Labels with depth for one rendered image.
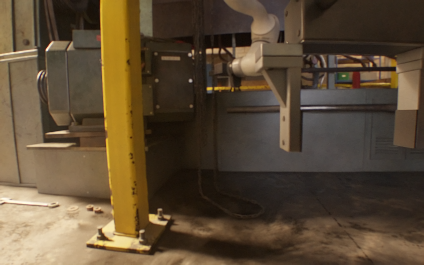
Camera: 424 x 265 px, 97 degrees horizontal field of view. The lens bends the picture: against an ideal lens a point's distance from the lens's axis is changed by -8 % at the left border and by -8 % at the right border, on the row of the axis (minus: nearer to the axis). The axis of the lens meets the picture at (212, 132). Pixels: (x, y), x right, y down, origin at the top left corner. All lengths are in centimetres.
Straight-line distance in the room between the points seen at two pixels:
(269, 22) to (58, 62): 101
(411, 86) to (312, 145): 137
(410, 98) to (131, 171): 70
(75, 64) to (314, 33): 114
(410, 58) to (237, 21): 149
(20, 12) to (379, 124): 252
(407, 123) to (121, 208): 77
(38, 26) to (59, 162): 87
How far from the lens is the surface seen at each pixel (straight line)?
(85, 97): 120
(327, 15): 23
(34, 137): 163
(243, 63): 93
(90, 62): 121
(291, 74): 21
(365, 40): 24
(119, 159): 76
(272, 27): 96
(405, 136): 29
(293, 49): 21
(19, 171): 179
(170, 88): 113
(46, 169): 147
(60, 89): 125
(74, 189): 137
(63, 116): 126
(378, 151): 184
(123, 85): 73
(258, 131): 154
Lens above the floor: 44
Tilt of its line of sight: 5 degrees down
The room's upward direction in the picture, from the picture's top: 1 degrees counter-clockwise
